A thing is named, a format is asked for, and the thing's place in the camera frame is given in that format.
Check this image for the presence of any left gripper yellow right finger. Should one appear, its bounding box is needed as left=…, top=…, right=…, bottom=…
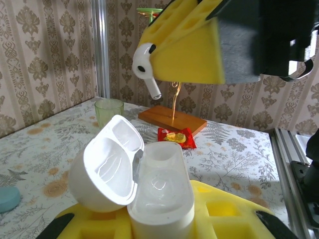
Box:
left=189, top=180, right=300, bottom=239

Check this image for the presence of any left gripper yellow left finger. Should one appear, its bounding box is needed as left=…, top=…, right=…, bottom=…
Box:
left=48, top=204, right=133, bottom=239

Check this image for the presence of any white wireless earbud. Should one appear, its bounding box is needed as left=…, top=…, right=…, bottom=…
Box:
left=132, top=42, right=162, bottom=101

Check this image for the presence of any earbud charging case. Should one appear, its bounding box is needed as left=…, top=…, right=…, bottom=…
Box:
left=68, top=114, right=195, bottom=239

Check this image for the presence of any green plastic wine glass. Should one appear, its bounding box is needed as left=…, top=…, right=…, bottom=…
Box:
left=136, top=7, right=163, bottom=22

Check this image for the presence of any floral patterned tablecloth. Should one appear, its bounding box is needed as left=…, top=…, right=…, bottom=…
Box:
left=0, top=97, right=290, bottom=239

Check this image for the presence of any red snack packet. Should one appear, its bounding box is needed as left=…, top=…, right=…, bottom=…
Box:
left=157, top=126, right=197, bottom=150

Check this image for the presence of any blue rounded silicone cover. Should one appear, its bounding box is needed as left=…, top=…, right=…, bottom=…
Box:
left=0, top=186, right=20, bottom=214

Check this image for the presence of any green glass tumbler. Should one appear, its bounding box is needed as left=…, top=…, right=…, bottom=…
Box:
left=94, top=98, right=125, bottom=128

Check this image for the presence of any gold wire glass rack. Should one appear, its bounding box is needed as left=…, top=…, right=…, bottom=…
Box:
left=138, top=11, right=208, bottom=137

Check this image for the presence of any aluminium frame corner post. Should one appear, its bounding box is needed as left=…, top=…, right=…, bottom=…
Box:
left=90, top=0, right=111, bottom=100

